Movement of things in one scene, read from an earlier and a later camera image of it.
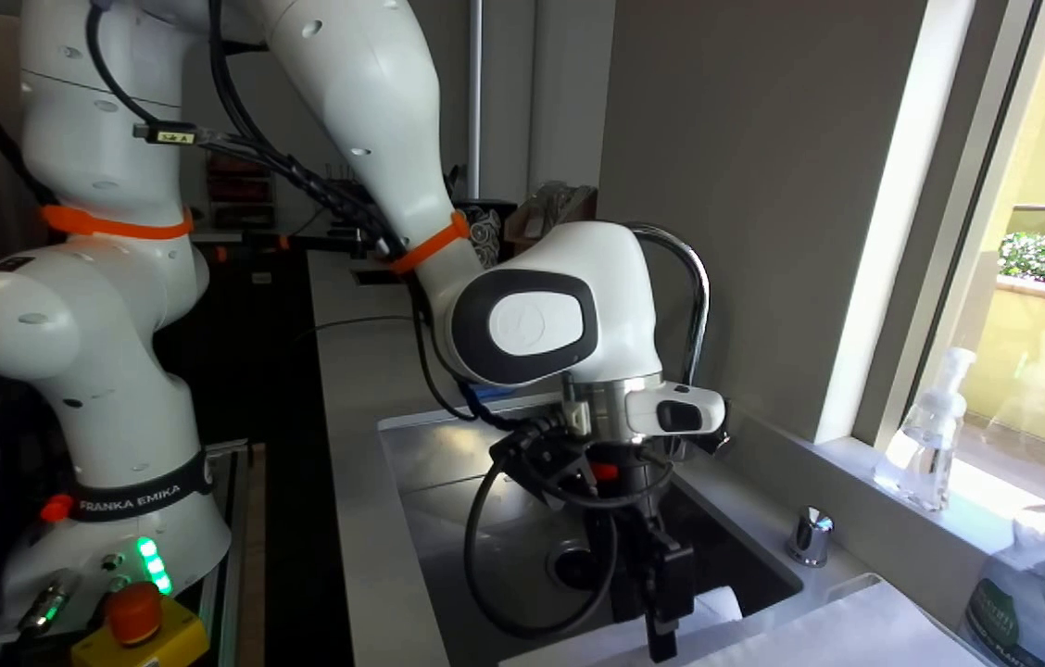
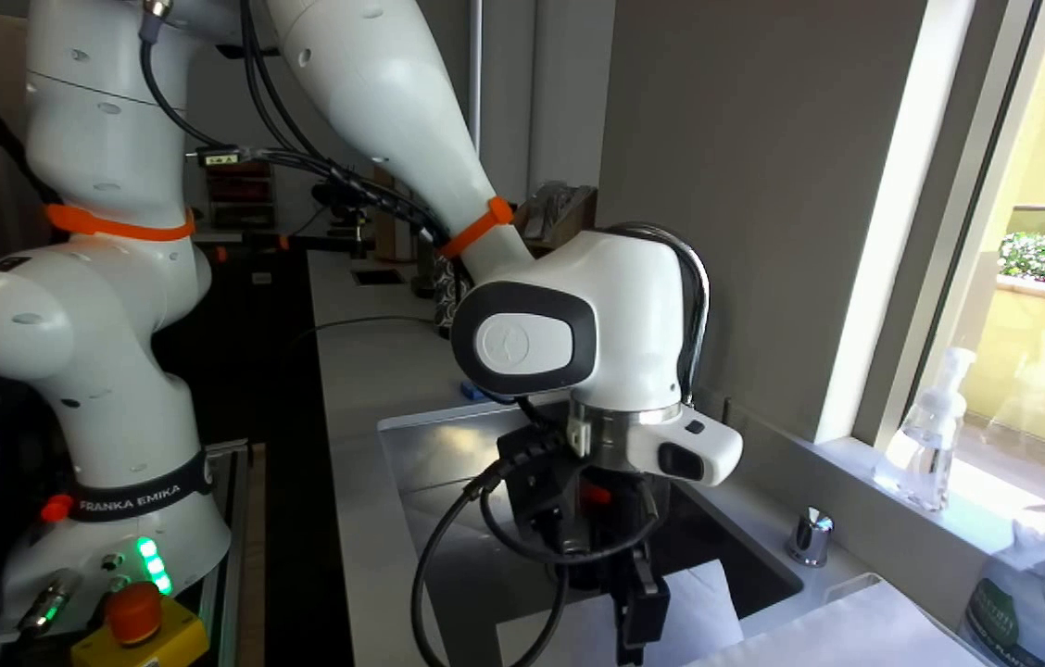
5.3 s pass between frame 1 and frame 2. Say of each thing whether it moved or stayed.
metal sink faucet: stayed
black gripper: moved
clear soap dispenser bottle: stayed
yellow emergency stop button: stayed
